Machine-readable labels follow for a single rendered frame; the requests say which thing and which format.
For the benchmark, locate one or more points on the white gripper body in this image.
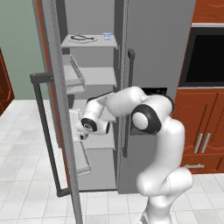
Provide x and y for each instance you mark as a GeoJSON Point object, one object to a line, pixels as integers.
{"type": "Point", "coordinates": [80, 129]}

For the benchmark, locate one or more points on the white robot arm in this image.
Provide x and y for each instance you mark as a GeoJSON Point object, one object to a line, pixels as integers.
{"type": "Point", "coordinates": [163, 151]}

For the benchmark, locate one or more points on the grey fridge door bin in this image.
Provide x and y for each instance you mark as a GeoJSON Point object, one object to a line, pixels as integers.
{"type": "Point", "coordinates": [74, 76]}
{"type": "Point", "coordinates": [83, 159]}

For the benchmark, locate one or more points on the grey open fridge door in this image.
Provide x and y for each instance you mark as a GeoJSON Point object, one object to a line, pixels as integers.
{"type": "Point", "coordinates": [62, 96]}

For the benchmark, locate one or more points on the grey fridge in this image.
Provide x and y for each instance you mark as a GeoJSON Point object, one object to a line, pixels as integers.
{"type": "Point", "coordinates": [96, 75]}

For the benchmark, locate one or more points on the dark grey fish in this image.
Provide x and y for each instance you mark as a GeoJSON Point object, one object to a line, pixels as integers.
{"type": "Point", "coordinates": [81, 37]}

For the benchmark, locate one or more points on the grey closed fridge door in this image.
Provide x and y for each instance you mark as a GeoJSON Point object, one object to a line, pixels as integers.
{"type": "Point", "coordinates": [157, 52]}

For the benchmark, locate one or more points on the dark red-brown wooden cupboard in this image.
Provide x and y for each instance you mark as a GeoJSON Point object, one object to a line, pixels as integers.
{"type": "Point", "coordinates": [4, 87]}

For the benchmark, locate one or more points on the grey plate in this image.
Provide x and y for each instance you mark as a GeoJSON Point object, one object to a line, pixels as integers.
{"type": "Point", "coordinates": [92, 40]}

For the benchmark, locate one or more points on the pale blue clear cup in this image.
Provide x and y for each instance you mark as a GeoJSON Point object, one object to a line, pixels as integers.
{"type": "Point", "coordinates": [107, 36]}

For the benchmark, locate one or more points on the red-brown wooden cupboard run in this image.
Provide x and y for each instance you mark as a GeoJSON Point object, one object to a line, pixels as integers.
{"type": "Point", "coordinates": [189, 116]}

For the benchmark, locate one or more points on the black built-in oven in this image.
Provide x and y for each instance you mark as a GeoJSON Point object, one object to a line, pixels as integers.
{"type": "Point", "coordinates": [204, 55]}

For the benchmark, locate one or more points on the red-brown wooden upper cupboard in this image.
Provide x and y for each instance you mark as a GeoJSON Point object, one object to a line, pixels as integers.
{"type": "Point", "coordinates": [208, 10]}

